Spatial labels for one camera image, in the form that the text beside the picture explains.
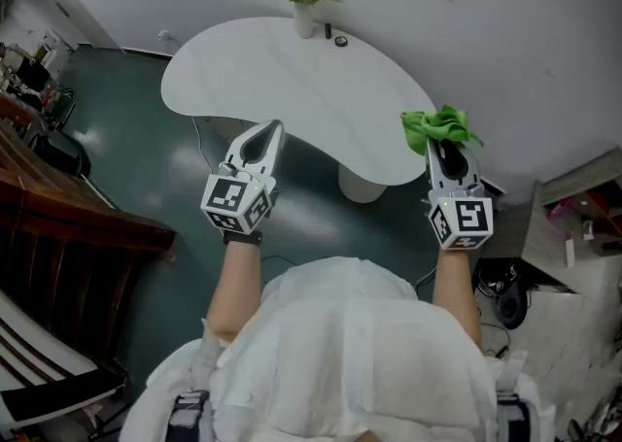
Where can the person's left forearm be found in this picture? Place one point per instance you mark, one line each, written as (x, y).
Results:
(235, 284)

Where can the person's right forearm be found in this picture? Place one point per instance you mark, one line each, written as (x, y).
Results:
(457, 289)

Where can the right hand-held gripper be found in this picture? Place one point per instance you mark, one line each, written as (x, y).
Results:
(469, 216)

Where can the black bag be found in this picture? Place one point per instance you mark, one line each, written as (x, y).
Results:
(60, 153)

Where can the dark wooden bench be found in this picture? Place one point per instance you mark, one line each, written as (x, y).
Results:
(73, 246)

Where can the white striped cushion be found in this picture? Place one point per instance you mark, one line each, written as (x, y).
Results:
(44, 362)

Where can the white kidney-shaped table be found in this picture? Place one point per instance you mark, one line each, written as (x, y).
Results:
(291, 90)

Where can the black wristband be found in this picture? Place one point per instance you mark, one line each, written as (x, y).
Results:
(242, 238)

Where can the green cloth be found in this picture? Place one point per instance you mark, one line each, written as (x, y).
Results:
(432, 126)

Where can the round makeup compact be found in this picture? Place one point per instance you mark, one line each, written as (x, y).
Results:
(341, 42)

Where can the grey wooden shelf cabinet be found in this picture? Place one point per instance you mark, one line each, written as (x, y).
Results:
(573, 216)

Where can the person's white shirt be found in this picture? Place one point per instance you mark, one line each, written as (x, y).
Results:
(350, 357)

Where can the white vase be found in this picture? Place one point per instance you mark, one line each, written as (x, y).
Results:
(304, 22)

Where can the black round floor device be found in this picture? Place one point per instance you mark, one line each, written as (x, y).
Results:
(512, 306)

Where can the white wall power adapter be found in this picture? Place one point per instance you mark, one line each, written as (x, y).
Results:
(163, 34)

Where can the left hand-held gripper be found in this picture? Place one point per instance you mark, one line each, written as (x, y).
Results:
(228, 199)

